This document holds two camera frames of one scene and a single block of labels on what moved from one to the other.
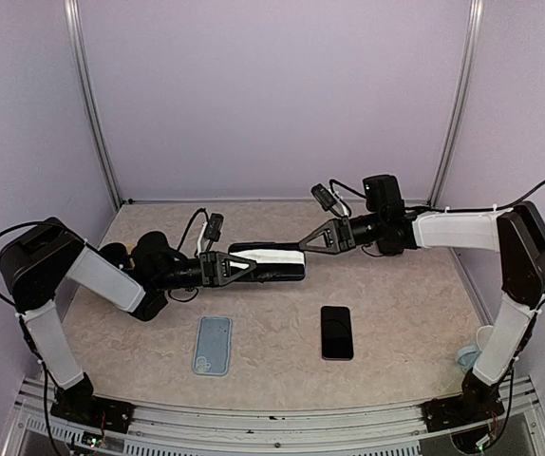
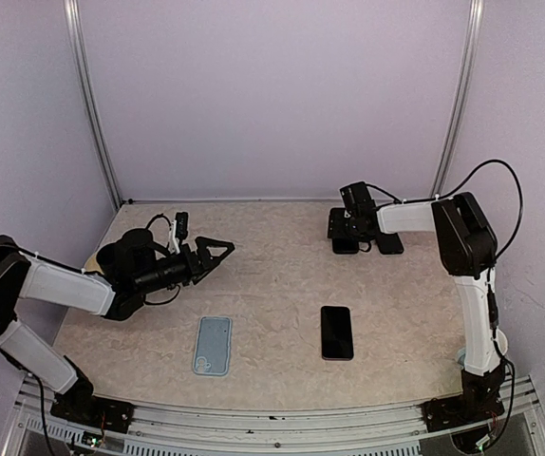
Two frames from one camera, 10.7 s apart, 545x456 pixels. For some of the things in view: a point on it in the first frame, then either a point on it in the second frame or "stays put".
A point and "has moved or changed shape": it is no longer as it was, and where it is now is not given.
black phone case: [269, 272] has moved or changed shape
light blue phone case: [212, 351] stays put
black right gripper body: [346, 234] stays put
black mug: [118, 253] stays put
